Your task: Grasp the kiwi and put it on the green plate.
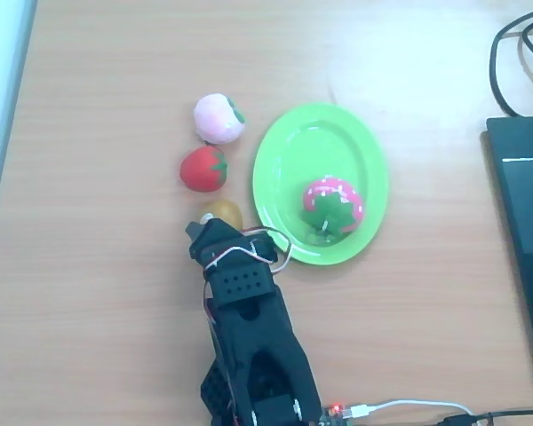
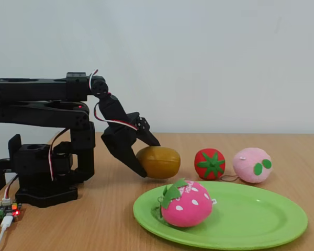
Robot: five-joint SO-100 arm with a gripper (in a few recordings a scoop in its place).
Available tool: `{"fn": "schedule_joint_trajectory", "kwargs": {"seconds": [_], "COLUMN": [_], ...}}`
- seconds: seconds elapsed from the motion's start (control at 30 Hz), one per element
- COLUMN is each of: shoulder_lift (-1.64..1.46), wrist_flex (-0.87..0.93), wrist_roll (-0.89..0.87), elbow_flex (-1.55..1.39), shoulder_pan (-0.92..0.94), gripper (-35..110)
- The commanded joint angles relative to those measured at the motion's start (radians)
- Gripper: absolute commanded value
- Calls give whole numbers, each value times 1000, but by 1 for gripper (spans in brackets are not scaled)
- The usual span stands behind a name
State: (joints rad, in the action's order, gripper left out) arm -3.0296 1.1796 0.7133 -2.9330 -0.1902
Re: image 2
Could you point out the pink plush strawberry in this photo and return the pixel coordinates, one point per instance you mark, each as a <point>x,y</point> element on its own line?
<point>191,211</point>

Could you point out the green oval plate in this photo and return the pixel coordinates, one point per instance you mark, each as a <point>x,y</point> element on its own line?
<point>251,222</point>

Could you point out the pale pink plush peach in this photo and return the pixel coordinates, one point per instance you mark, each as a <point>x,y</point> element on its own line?
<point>246,167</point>

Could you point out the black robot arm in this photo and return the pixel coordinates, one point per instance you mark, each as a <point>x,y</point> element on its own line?
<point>28,89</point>

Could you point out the motor controller board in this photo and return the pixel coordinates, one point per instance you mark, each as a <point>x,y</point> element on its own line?
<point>0,211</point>

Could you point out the red plush tomato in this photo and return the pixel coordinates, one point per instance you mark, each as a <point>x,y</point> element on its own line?
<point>219,158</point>

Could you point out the brown kiwi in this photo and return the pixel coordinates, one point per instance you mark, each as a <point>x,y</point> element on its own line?
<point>162,162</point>

